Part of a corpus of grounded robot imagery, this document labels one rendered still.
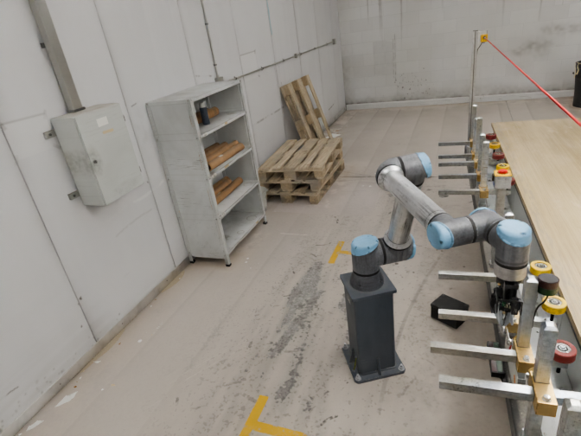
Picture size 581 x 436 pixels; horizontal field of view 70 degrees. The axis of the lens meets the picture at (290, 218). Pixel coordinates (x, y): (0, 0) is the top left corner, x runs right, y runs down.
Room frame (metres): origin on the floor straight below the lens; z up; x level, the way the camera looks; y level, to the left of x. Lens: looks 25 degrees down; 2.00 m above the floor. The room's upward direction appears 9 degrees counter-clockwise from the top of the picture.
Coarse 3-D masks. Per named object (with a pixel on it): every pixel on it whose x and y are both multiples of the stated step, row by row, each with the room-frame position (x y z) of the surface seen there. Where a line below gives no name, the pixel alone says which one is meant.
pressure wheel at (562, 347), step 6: (558, 342) 1.02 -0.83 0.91; (564, 342) 1.02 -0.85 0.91; (558, 348) 1.00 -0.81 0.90; (564, 348) 0.99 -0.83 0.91; (570, 348) 0.99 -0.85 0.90; (558, 354) 0.97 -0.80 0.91; (564, 354) 0.97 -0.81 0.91; (570, 354) 0.96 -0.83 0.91; (576, 354) 0.96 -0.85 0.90; (558, 360) 0.97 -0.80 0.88; (564, 360) 0.96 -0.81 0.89; (570, 360) 0.95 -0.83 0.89; (558, 372) 0.99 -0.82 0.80
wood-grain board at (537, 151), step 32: (512, 128) 3.40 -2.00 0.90; (544, 128) 3.27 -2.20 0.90; (576, 128) 3.15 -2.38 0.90; (512, 160) 2.69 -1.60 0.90; (544, 160) 2.60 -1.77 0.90; (576, 160) 2.52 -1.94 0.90; (544, 192) 2.13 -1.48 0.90; (576, 192) 2.07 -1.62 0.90; (544, 224) 1.78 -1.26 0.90; (576, 224) 1.74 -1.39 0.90; (576, 256) 1.48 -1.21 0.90; (576, 288) 1.28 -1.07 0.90; (576, 320) 1.11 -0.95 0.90
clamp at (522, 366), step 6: (516, 336) 1.11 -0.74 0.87; (516, 342) 1.08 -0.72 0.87; (516, 348) 1.06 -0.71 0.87; (522, 348) 1.05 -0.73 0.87; (528, 348) 1.05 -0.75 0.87; (516, 354) 1.04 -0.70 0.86; (522, 354) 1.03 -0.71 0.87; (528, 354) 1.02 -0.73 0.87; (516, 360) 1.03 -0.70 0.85; (522, 360) 1.00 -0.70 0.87; (516, 366) 1.02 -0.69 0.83; (522, 366) 0.99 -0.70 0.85; (528, 366) 0.99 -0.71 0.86; (522, 372) 0.99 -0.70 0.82
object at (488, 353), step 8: (432, 344) 1.14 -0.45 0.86; (440, 344) 1.13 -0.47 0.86; (448, 344) 1.13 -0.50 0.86; (456, 344) 1.12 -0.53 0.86; (464, 344) 1.12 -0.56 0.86; (432, 352) 1.13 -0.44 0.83; (440, 352) 1.12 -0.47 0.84; (448, 352) 1.11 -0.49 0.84; (456, 352) 1.10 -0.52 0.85; (464, 352) 1.09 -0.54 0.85; (472, 352) 1.08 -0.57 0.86; (480, 352) 1.07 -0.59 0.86; (488, 352) 1.06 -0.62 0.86; (496, 352) 1.06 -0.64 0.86; (504, 352) 1.05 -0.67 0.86; (512, 352) 1.05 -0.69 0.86; (496, 360) 1.05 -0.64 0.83; (504, 360) 1.04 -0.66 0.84; (512, 360) 1.03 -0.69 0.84
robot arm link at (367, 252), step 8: (360, 240) 1.96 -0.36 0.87; (368, 240) 1.94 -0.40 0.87; (376, 240) 1.93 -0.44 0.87; (352, 248) 1.93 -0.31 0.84; (360, 248) 1.89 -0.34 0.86; (368, 248) 1.88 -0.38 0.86; (376, 248) 1.90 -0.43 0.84; (384, 248) 1.90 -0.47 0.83; (352, 256) 1.94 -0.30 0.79; (360, 256) 1.89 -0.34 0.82; (368, 256) 1.87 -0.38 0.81; (376, 256) 1.88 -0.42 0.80; (384, 256) 1.88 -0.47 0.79; (352, 264) 1.95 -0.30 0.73; (360, 264) 1.89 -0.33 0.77; (368, 264) 1.87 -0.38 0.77; (376, 264) 1.88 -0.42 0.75; (384, 264) 1.90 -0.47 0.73; (360, 272) 1.89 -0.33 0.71; (368, 272) 1.87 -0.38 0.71
